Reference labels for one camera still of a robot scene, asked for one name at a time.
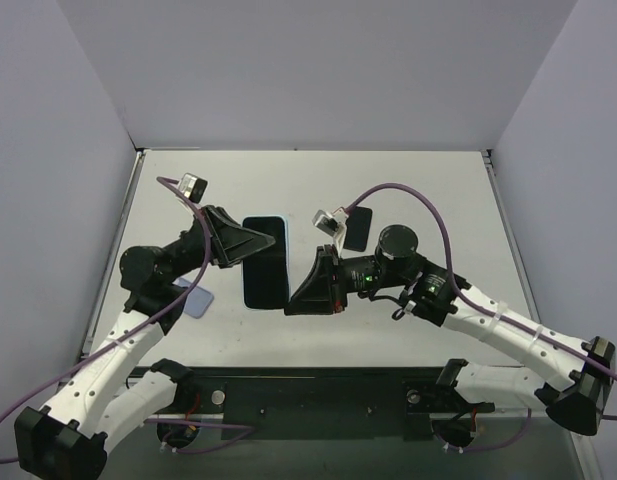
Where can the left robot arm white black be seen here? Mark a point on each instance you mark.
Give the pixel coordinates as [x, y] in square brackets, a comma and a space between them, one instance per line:
[72, 435]

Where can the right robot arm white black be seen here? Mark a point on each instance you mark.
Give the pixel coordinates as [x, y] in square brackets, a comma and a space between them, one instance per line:
[567, 377]

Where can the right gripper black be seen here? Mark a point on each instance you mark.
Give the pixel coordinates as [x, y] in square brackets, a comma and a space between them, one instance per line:
[331, 280]

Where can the black phone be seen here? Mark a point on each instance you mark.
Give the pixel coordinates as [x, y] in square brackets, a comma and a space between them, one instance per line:
[358, 229]

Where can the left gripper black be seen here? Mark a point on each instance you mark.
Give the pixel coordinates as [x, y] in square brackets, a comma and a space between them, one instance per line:
[216, 238]

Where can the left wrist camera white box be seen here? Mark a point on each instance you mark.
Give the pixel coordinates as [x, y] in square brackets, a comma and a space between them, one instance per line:
[192, 187]

